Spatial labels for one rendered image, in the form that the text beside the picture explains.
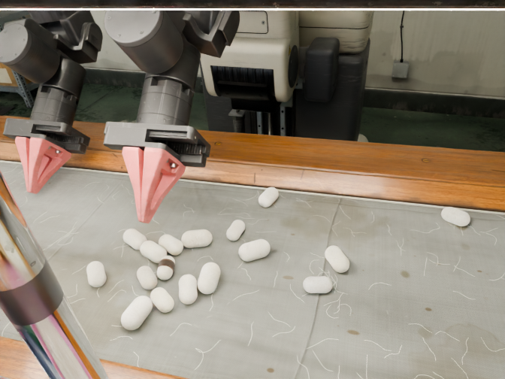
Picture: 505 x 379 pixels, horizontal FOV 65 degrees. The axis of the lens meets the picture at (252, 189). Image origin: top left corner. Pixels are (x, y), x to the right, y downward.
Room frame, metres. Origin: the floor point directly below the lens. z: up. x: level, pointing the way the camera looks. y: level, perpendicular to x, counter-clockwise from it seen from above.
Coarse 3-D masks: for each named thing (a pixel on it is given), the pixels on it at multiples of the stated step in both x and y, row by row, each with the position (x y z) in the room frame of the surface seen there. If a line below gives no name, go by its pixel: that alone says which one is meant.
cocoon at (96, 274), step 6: (90, 264) 0.32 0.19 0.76; (96, 264) 0.32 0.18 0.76; (102, 264) 0.32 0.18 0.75; (90, 270) 0.31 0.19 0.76; (96, 270) 0.31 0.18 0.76; (102, 270) 0.31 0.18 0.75; (90, 276) 0.30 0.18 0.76; (96, 276) 0.30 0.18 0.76; (102, 276) 0.30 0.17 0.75; (90, 282) 0.30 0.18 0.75; (96, 282) 0.30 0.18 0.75; (102, 282) 0.30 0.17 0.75
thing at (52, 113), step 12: (36, 96) 0.57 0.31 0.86; (48, 96) 0.56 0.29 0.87; (60, 96) 0.56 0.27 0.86; (72, 96) 0.57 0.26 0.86; (36, 108) 0.54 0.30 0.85; (48, 108) 0.54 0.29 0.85; (60, 108) 0.55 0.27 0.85; (72, 108) 0.56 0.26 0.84; (12, 120) 0.53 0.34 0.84; (24, 120) 0.53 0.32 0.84; (36, 120) 0.52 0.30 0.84; (48, 120) 0.53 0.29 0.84; (60, 120) 0.54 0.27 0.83; (72, 120) 0.56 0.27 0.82; (48, 132) 0.53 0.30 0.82; (60, 132) 0.51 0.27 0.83; (72, 132) 0.52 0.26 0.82; (84, 144) 0.54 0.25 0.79
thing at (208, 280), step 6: (210, 264) 0.30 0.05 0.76; (204, 270) 0.30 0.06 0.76; (210, 270) 0.30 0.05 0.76; (216, 270) 0.30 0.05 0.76; (204, 276) 0.29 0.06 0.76; (210, 276) 0.29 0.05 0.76; (216, 276) 0.29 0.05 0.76; (198, 282) 0.28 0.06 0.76; (204, 282) 0.28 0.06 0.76; (210, 282) 0.28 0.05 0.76; (216, 282) 0.29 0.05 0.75; (198, 288) 0.28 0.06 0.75; (204, 288) 0.28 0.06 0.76; (210, 288) 0.28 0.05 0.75
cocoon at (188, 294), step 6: (186, 276) 0.29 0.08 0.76; (192, 276) 0.29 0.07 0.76; (180, 282) 0.29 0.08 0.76; (186, 282) 0.28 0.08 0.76; (192, 282) 0.28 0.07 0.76; (180, 288) 0.28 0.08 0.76; (186, 288) 0.27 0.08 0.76; (192, 288) 0.28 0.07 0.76; (180, 294) 0.27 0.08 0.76; (186, 294) 0.27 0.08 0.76; (192, 294) 0.27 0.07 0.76; (180, 300) 0.27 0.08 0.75; (186, 300) 0.26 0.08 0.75; (192, 300) 0.27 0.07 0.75
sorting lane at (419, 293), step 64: (64, 192) 0.49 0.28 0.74; (128, 192) 0.48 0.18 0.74; (192, 192) 0.47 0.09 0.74; (256, 192) 0.46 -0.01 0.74; (64, 256) 0.35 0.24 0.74; (128, 256) 0.35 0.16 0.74; (192, 256) 0.34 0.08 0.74; (320, 256) 0.32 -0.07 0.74; (384, 256) 0.32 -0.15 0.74; (448, 256) 0.31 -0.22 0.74; (0, 320) 0.27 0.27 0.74; (192, 320) 0.25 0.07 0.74; (256, 320) 0.24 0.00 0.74; (320, 320) 0.24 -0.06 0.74; (384, 320) 0.23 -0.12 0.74; (448, 320) 0.23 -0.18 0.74
